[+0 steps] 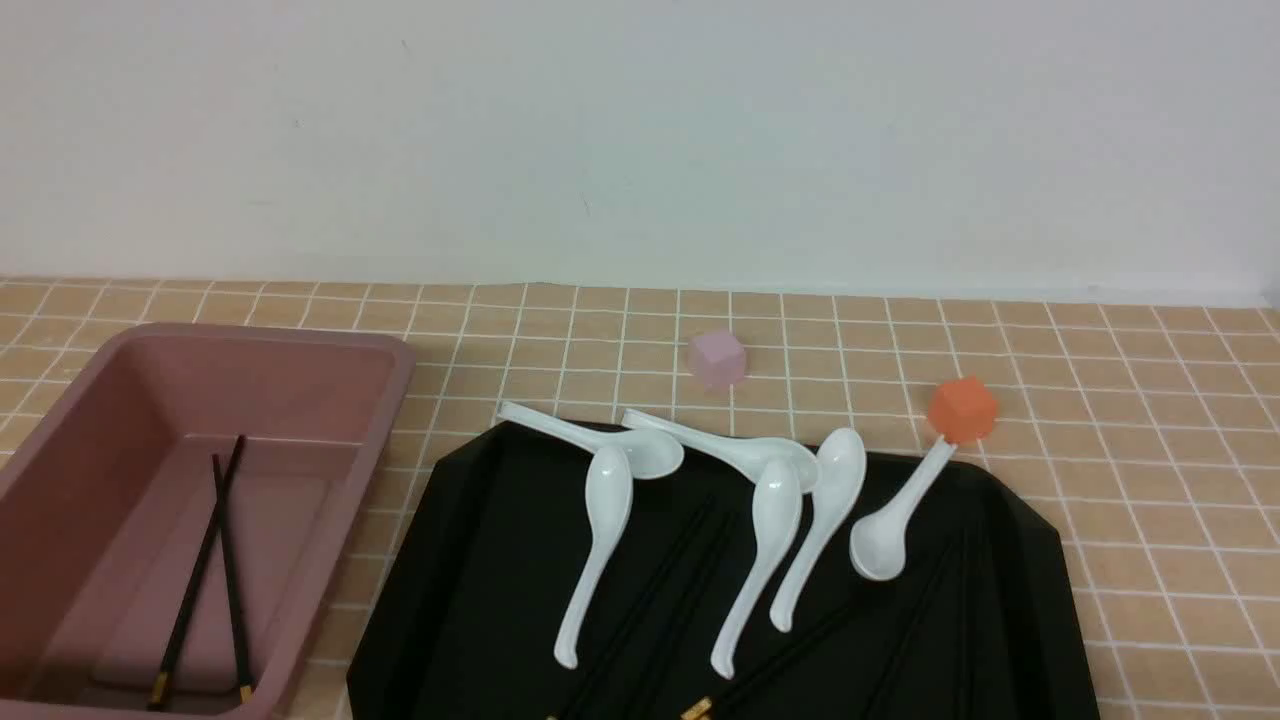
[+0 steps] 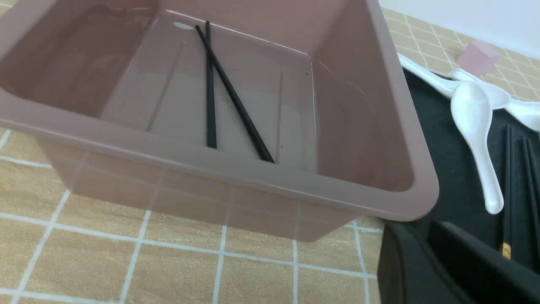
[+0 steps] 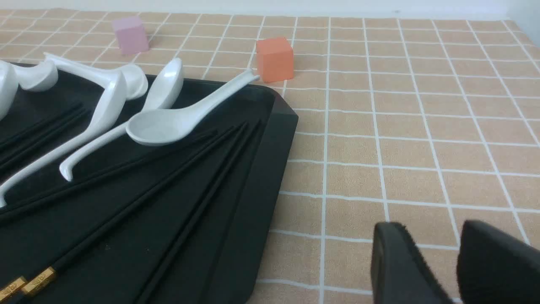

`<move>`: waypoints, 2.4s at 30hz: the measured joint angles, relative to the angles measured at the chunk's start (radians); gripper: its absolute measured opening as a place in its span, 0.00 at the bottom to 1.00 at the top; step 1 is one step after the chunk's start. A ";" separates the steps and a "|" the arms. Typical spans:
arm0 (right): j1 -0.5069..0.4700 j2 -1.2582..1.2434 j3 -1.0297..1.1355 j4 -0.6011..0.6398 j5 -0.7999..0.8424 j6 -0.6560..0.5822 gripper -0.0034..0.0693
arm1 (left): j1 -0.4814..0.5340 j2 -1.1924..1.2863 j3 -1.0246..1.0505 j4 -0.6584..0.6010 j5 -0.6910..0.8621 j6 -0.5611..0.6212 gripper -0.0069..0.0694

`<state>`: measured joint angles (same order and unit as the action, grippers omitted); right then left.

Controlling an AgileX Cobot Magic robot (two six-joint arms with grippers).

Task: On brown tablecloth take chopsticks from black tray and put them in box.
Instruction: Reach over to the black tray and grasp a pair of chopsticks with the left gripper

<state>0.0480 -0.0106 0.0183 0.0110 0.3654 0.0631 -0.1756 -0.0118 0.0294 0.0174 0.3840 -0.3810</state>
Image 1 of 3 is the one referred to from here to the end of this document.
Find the pink translucent cube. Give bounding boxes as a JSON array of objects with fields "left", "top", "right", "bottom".
[{"left": 687, "top": 329, "right": 748, "bottom": 389}]

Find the black chopstick in bin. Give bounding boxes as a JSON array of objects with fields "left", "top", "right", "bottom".
[
  {"left": 211, "top": 454, "right": 253, "bottom": 705},
  {"left": 145, "top": 436, "right": 246, "bottom": 712}
]

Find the black plastic tray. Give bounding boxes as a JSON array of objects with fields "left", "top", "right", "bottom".
[{"left": 348, "top": 423, "right": 1100, "bottom": 719}]

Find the black chopstick in bin left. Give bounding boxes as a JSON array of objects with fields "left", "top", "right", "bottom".
[{"left": 145, "top": 436, "right": 246, "bottom": 712}]

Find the orange cube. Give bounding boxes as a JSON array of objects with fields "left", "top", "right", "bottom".
[{"left": 925, "top": 375, "right": 998, "bottom": 445}]

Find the black chopstick on tray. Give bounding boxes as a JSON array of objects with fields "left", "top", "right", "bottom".
[
  {"left": 620, "top": 511, "right": 741, "bottom": 719},
  {"left": 863, "top": 537, "right": 977, "bottom": 719},
  {"left": 680, "top": 544, "right": 956, "bottom": 719},
  {"left": 547, "top": 495, "right": 716, "bottom": 719}
]

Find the black chopstick in bin right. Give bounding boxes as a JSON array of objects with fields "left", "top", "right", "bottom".
[{"left": 211, "top": 454, "right": 253, "bottom": 705}]

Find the pink plastic bin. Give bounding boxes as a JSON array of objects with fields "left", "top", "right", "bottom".
[{"left": 1, "top": 323, "right": 415, "bottom": 719}]

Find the white ceramic soup spoon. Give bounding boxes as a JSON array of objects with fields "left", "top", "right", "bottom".
[
  {"left": 710, "top": 462, "right": 803, "bottom": 680},
  {"left": 849, "top": 437, "right": 957, "bottom": 582},
  {"left": 498, "top": 401, "right": 685, "bottom": 479},
  {"left": 769, "top": 427, "right": 867, "bottom": 633},
  {"left": 553, "top": 445, "right": 634, "bottom": 670},
  {"left": 622, "top": 407, "right": 820, "bottom": 493}
]

